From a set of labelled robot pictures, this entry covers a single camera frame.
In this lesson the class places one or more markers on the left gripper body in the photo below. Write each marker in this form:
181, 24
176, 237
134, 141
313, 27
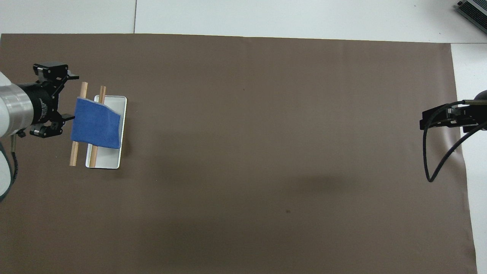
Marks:
40, 102

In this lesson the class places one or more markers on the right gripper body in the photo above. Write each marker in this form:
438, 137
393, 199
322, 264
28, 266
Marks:
480, 114

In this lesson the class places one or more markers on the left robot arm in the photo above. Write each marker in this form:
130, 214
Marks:
11, 108

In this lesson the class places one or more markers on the blue towel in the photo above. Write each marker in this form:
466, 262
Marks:
97, 123

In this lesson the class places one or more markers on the wooden rod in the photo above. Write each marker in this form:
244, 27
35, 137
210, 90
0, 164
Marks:
74, 154
93, 156

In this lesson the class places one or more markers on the white rack base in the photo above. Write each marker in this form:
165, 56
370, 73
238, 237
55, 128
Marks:
114, 104

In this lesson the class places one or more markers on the grey ribbed metal box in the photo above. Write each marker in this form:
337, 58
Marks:
473, 9

